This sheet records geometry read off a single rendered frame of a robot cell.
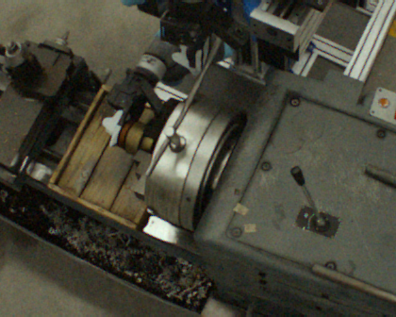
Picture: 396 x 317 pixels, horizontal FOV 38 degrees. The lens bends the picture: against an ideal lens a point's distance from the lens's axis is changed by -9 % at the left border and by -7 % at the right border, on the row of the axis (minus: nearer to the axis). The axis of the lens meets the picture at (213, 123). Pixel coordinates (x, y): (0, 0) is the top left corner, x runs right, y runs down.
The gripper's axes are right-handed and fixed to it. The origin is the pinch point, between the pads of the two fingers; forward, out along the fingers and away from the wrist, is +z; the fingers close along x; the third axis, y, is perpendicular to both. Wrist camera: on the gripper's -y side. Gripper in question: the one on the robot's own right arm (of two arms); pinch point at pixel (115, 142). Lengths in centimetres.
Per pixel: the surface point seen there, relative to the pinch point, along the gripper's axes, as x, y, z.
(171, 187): 10.7, -21.5, 7.6
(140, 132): 3.9, -6.0, -3.7
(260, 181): 17.2, -39.8, 0.9
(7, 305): -108, 59, 60
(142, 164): 2.2, -9.9, 2.9
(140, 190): 2.7, -12.5, 9.1
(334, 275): 19, -62, 14
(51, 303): -108, 40, 47
